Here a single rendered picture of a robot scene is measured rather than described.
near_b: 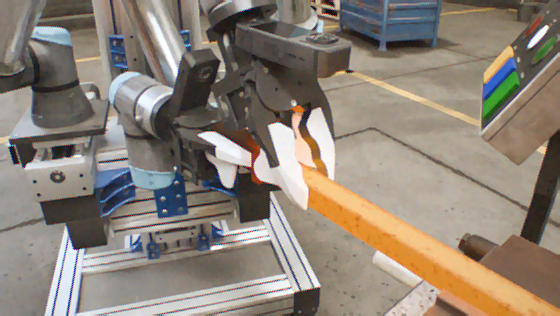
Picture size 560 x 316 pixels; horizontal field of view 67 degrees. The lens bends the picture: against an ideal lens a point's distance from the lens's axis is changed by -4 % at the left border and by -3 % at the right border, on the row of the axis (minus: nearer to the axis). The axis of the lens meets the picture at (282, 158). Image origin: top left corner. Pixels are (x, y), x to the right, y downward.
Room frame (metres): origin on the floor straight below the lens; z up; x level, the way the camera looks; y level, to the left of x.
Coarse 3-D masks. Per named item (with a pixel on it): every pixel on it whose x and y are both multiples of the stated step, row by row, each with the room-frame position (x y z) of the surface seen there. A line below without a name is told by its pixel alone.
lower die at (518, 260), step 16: (512, 240) 0.33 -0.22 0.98; (496, 256) 0.30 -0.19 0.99; (512, 256) 0.30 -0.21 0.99; (528, 256) 0.31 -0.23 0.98; (544, 256) 0.31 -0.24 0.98; (496, 272) 0.28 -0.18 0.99; (512, 272) 0.28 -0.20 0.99; (528, 272) 0.28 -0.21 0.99; (544, 272) 0.28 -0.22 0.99; (528, 288) 0.26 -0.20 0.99; (544, 288) 0.26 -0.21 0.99; (448, 304) 0.23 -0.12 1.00; (464, 304) 0.23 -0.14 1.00
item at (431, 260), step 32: (224, 128) 0.48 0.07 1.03; (320, 192) 0.36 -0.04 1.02; (352, 192) 0.36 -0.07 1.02; (352, 224) 0.32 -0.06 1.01; (384, 224) 0.31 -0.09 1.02; (416, 256) 0.27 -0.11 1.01; (448, 256) 0.27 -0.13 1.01; (448, 288) 0.25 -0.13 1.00; (480, 288) 0.24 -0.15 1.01; (512, 288) 0.24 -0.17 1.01
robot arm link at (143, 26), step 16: (128, 0) 0.80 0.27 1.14; (144, 0) 0.80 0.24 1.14; (160, 0) 0.82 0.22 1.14; (128, 16) 0.81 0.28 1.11; (144, 16) 0.79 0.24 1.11; (160, 16) 0.80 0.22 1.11; (144, 32) 0.79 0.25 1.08; (160, 32) 0.79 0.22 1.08; (176, 32) 0.81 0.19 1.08; (144, 48) 0.79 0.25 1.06; (160, 48) 0.78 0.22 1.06; (176, 48) 0.79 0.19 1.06; (160, 64) 0.77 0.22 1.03; (176, 64) 0.77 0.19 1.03; (160, 80) 0.77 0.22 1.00
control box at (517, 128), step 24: (552, 0) 0.87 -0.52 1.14; (528, 24) 0.90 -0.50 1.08; (552, 24) 0.73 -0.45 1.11; (528, 48) 0.74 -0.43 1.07; (552, 48) 0.63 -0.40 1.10; (528, 72) 0.64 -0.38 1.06; (552, 72) 0.59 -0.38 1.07; (528, 96) 0.60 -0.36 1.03; (552, 96) 0.58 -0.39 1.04; (480, 120) 0.68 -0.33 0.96; (504, 120) 0.61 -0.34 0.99; (528, 120) 0.59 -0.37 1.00; (552, 120) 0.58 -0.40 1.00; (504, 144) 0.60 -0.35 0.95; (528, 144) 0.59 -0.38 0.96
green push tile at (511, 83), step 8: (512, 72) 0.70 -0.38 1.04; (504, 80) 0.70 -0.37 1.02; (512, 80) 0.66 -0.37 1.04; (504, 88) 0.67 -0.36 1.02; (512, 88) 0.63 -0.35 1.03; (496, 96) 0.67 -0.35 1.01; (504, 96) 0.64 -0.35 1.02; (488, 104) 0.68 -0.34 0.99; (496, 104) 0.64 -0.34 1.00; (488, 112) 0.65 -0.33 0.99
